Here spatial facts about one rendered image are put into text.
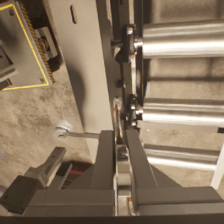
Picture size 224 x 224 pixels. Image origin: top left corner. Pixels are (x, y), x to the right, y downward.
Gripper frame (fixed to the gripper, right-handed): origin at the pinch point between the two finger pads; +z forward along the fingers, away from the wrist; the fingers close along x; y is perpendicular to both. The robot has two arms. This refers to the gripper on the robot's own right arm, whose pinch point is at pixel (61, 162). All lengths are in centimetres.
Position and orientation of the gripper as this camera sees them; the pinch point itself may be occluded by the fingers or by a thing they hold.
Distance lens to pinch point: 42.2
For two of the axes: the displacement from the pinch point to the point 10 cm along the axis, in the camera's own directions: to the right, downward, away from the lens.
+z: 2.4, -5.7, 7.9
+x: -1.1, -8.2, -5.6
